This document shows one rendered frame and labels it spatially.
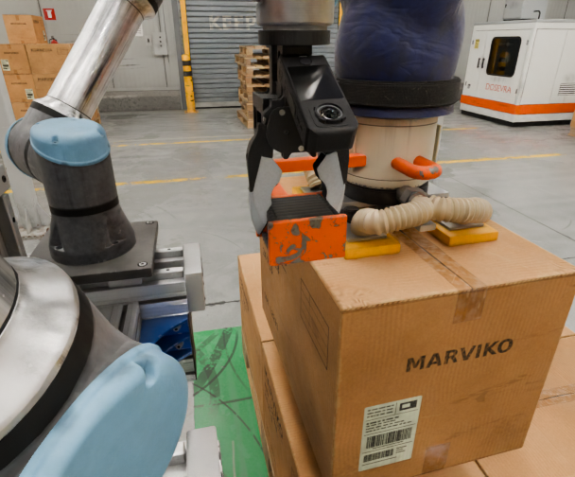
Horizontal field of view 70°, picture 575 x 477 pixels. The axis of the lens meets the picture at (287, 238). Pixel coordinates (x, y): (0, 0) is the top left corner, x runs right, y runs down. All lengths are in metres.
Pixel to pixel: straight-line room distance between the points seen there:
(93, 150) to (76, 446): 0.62
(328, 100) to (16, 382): 0.30
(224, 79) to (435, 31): 9.29
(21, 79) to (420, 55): 7.20
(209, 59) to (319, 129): 9.58
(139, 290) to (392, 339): 0.47
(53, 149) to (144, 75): 9.29
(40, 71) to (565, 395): 7.29
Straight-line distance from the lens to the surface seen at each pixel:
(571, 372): 1.48
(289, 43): 0.42
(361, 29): 0.72
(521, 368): 0.84
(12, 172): 3.74
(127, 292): 0.84
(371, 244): 0.69
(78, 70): 0.93
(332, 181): 0.47
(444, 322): 0.66
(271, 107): 0.43
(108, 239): 0.81
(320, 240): 0.44
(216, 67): 9.92
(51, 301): 0.21
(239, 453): 1.76
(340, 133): 0.35
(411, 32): 0.72
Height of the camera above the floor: 1.40
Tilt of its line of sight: 26 degrees down
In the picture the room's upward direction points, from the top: straight up
